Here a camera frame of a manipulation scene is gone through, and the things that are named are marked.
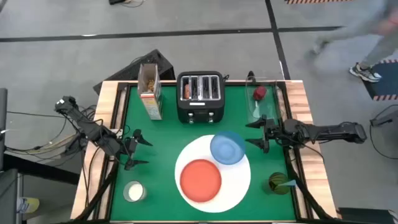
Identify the white round woven placemat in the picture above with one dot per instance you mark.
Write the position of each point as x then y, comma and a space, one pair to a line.
236, 186

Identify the brown bagel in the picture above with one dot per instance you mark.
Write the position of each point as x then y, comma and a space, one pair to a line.
186, 91

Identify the glass of milk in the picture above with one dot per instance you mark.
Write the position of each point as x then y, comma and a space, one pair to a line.
135, 191

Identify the blue bowl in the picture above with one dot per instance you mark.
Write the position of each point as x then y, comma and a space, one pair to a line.
227, 147

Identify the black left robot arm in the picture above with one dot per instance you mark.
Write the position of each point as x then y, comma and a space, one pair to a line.
90, 129

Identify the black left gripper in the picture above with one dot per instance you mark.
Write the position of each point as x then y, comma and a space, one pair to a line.
131, 149

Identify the black metal table frame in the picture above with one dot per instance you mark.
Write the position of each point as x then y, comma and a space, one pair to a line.
298, 208

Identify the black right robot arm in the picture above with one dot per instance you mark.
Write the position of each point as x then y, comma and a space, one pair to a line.
326, 132

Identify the black four-slot toaster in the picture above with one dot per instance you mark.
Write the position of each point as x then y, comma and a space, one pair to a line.
200, 109

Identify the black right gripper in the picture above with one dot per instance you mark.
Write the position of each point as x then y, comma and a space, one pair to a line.
273, 132

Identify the black pointed knob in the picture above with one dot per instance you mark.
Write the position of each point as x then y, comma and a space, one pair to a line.
250, 76

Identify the yellow white canister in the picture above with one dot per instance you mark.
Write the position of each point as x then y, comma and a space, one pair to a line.
29, 205

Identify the person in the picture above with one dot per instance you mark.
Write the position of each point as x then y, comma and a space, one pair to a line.
382, 46

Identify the blue hazard-edged floor mat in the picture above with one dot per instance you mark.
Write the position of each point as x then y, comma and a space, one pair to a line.
387, 88

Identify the orange plate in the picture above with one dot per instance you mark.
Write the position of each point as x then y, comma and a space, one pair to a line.
200, 180

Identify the black perforated case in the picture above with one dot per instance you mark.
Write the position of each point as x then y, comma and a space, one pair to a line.
146, 67

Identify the black floor box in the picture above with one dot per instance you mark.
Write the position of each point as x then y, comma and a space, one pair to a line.
363, 216

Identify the orange black hazard strip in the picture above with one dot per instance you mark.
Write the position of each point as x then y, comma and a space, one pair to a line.
317, 1

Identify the green striped cup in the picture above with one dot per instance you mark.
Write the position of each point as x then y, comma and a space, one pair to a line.
275, 184

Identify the clear plastic container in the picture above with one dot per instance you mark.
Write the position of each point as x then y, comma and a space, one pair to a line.
268, 109

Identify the red toy strawberry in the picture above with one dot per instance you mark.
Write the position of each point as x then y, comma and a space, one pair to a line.
259, 92

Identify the panda cereal box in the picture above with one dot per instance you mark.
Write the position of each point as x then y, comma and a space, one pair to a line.
152, 105

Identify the green felt table mat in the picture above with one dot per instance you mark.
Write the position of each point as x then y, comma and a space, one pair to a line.
155, 186

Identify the grey post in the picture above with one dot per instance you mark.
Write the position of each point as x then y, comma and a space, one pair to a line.
3, 124

